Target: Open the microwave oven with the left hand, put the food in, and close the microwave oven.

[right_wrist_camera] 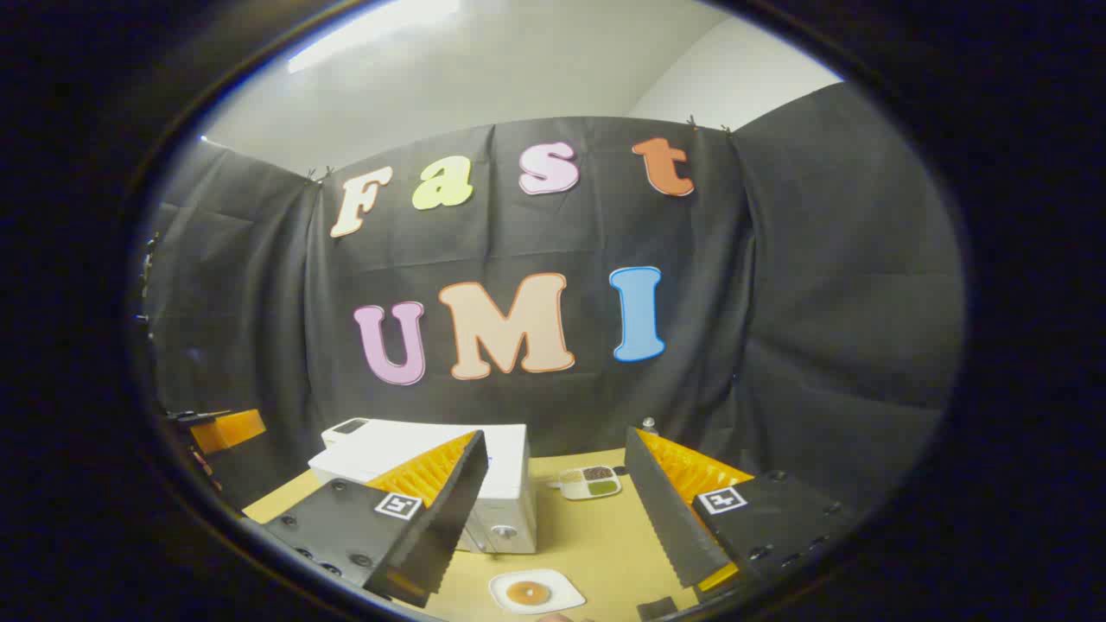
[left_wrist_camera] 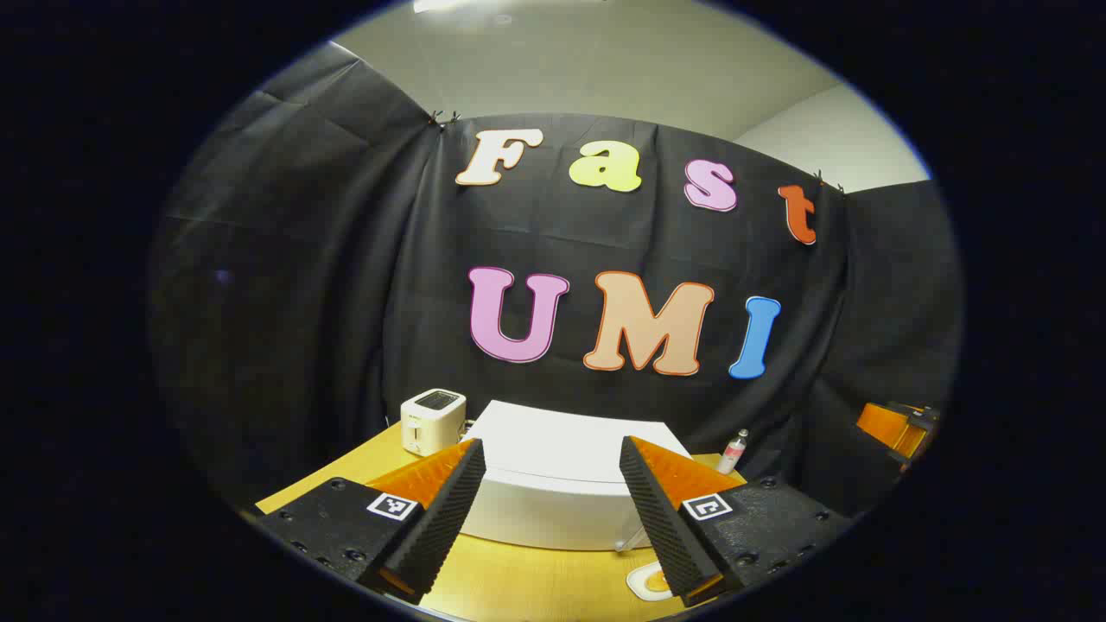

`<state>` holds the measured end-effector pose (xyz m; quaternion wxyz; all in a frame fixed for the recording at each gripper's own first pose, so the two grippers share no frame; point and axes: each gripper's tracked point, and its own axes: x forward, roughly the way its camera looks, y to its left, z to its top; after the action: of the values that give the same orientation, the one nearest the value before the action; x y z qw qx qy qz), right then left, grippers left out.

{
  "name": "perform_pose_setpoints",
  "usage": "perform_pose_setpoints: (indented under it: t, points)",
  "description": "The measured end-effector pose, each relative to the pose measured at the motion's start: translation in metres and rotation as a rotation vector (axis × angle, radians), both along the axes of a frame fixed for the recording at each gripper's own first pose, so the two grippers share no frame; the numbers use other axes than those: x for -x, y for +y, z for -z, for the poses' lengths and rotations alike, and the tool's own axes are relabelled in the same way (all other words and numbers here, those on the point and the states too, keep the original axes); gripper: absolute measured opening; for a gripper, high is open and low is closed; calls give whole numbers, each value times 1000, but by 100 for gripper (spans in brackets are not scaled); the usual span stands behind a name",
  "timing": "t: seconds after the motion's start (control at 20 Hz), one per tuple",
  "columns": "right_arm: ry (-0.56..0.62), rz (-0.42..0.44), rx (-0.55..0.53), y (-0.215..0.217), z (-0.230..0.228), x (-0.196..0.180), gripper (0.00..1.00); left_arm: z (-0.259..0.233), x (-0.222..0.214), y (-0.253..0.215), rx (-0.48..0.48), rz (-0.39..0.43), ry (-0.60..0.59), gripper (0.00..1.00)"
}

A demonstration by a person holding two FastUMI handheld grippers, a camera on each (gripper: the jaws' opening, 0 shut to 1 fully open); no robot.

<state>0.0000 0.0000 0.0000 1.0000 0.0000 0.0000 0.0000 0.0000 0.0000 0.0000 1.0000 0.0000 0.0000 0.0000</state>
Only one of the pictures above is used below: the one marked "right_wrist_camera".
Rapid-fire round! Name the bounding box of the white microwave oven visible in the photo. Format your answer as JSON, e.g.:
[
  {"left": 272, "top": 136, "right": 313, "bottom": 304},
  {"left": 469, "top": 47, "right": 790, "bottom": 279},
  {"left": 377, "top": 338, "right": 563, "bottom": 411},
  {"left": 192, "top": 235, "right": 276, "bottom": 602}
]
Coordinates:
[{"left": 308, "top": 421, "right": 538, "bottom": 555}]

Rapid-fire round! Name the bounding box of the black backdrop cloth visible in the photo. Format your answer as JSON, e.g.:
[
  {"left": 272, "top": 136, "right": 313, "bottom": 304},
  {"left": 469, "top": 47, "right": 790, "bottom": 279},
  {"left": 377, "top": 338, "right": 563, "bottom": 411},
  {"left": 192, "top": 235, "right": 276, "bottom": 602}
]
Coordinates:
[{"left": 138, "top": 82, "right": 966, "bottom": 519}]

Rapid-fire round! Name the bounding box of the white square plate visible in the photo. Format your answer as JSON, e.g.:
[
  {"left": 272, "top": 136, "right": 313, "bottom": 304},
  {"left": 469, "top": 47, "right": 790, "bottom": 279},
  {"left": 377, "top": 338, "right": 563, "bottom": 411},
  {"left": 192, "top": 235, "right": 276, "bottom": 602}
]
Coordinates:
[{"left": 489, "top": 568, "right": 587, "bottom": 615}]

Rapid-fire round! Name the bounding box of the white toaster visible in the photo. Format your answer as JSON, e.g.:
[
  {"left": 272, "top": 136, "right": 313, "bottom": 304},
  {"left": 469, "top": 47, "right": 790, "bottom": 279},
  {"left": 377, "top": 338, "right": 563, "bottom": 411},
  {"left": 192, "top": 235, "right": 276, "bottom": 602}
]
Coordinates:
[{"left": 321, "top": 418, "right": 372, "bottom": 447}]

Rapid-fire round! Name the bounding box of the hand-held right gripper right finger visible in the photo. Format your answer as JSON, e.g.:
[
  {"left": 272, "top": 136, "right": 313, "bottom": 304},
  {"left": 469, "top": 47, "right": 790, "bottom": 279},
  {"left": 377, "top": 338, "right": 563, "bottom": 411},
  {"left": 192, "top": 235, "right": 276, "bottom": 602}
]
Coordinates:
[{"left": 623, "top": 426, "right": 856, "bottom": 595}]

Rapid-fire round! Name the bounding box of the white divided condiment dish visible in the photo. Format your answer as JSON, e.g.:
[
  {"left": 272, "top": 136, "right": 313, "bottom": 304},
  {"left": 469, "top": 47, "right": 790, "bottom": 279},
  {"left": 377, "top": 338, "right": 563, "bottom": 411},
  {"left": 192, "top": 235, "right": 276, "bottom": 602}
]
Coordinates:
[{"left": 557, "top": 465, "right": 623, "bottom": 501}]

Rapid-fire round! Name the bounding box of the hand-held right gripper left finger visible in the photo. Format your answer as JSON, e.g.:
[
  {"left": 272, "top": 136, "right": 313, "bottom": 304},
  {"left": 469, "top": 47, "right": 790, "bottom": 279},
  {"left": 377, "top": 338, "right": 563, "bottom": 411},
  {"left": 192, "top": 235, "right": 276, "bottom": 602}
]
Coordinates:
[{"left": 262, "top": 429, "right": 490, "bottom": 608}]

